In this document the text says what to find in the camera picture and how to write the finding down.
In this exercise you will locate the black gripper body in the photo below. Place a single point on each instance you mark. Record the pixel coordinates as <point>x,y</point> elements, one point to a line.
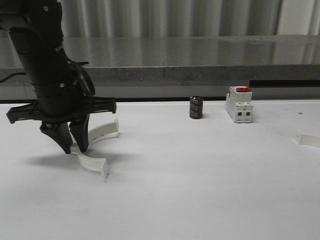
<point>59,100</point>

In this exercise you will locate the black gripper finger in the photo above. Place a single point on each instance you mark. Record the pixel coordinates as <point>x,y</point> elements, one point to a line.
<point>79,130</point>
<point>60,133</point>

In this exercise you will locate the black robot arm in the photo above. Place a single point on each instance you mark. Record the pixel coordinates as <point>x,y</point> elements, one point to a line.
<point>34,27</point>

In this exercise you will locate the white pleated curtain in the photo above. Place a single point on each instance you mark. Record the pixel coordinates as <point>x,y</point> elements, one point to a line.
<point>189,18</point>

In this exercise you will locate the black cylindrical capacitor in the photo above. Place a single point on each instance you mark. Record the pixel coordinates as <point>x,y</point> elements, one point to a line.
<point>195,107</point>

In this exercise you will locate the grey stone ledge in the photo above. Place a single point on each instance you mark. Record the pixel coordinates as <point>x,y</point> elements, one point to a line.
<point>285,60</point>

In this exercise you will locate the white circuit breaker red switch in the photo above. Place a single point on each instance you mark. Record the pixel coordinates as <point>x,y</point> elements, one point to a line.
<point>239,104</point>

